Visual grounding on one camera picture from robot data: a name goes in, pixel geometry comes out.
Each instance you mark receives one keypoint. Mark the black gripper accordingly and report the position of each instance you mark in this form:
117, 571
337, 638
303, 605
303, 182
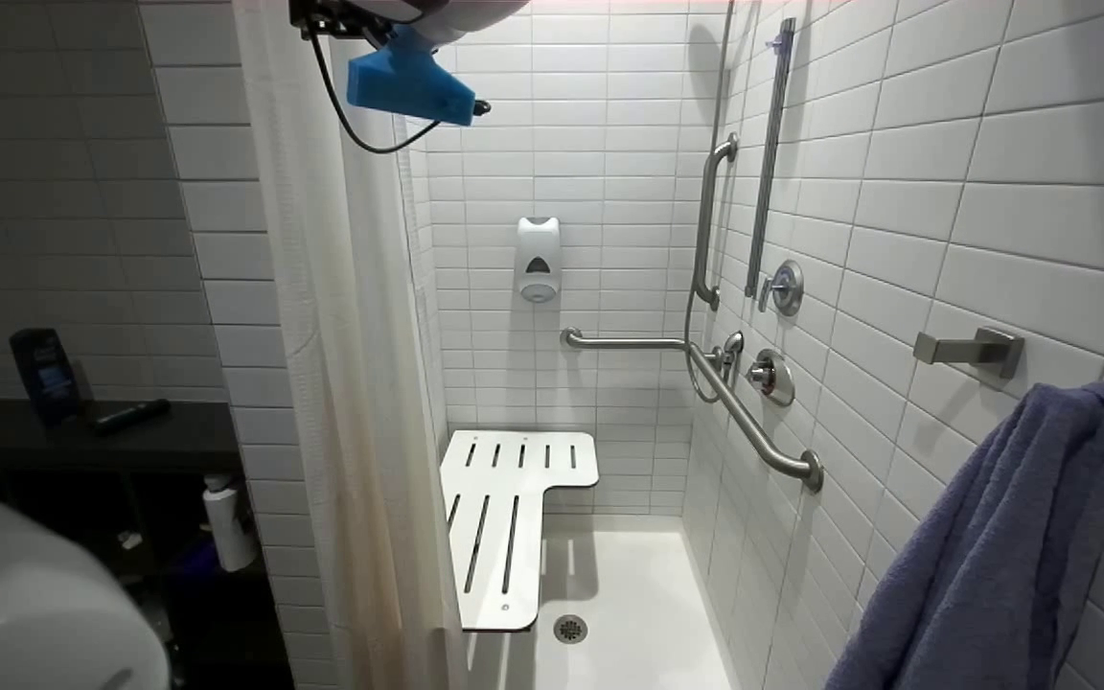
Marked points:
336, 17

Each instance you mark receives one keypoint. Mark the white shower curtain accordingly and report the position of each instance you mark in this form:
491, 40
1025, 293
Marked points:
337, 224

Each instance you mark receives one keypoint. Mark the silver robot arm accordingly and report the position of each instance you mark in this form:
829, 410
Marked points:
437, 22

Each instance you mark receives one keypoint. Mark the white slatted shower seat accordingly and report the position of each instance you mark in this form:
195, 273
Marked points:
494, 494

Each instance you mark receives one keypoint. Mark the round chrome shower valve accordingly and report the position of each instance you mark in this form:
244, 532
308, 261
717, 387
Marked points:
784, 288

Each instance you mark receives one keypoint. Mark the white soap dispenser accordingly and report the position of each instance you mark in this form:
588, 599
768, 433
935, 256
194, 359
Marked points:
537, 258

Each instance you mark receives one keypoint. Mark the chrome rear grab bar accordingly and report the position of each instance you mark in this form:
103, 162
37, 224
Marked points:
576, 341

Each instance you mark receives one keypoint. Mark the chrome vertical grab bar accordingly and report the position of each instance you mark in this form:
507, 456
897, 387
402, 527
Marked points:
708, 198

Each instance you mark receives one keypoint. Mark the black remote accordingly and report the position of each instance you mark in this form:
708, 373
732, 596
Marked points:
128, 416

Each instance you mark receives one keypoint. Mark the dark phone device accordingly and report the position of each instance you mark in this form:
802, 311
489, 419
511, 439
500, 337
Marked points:
47, 373

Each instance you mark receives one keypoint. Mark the black shelf table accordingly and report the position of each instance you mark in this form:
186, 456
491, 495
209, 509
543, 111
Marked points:
135, 502

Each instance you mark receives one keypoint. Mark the white spray bottle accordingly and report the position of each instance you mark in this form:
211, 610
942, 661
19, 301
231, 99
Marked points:
226, 522

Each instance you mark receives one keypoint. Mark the chrome temperature control knob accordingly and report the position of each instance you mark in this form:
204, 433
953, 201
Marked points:
773, 378

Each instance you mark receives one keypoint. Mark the white sink basin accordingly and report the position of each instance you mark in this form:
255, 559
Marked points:
68, 624

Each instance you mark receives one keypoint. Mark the round floor drain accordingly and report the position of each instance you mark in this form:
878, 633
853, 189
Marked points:
569, 631

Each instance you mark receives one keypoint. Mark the chrome horizontal grab bar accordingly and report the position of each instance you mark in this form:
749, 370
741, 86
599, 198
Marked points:
806, 468

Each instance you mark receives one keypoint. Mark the blue hanging towel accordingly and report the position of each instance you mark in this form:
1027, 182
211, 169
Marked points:
989, 587

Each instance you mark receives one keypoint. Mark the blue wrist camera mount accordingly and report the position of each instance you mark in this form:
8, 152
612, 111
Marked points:
402, 80

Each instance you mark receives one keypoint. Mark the chrome hose outlet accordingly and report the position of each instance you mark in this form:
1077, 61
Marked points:
727, 359

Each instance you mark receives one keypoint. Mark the metal wall hook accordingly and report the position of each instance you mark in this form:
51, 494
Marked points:
986, 351

